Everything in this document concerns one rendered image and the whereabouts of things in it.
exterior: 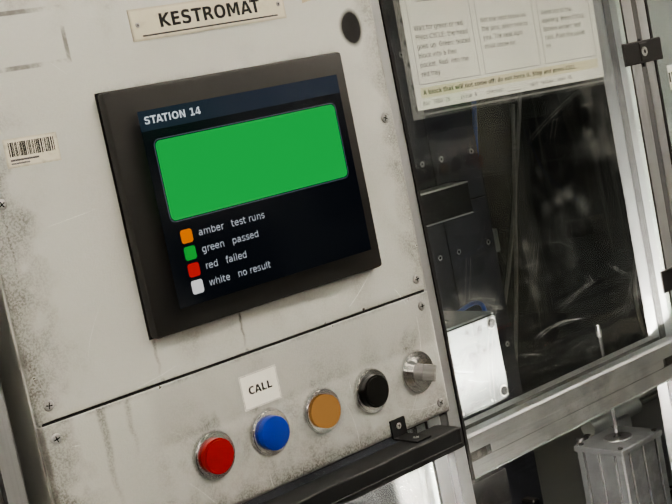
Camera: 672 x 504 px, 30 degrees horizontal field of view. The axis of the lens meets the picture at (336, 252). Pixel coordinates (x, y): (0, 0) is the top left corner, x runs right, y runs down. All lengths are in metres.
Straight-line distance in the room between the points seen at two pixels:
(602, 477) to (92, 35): 1.03
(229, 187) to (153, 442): 0.22
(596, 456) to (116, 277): 0.92
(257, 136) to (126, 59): 0.13
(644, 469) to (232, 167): 0.91
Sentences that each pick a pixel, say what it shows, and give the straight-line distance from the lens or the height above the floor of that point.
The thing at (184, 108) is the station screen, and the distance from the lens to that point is 1.03.
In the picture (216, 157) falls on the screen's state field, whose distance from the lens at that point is 1.04.
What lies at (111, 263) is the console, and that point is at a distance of 1.01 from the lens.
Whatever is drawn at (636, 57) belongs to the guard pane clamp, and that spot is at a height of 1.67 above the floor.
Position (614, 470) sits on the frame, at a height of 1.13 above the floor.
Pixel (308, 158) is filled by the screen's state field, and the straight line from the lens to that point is 1.10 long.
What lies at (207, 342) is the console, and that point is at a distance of 1.05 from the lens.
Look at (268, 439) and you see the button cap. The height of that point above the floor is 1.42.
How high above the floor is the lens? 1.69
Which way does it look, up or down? 7 degrees down
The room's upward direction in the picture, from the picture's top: 11 degrees counter-clockwise
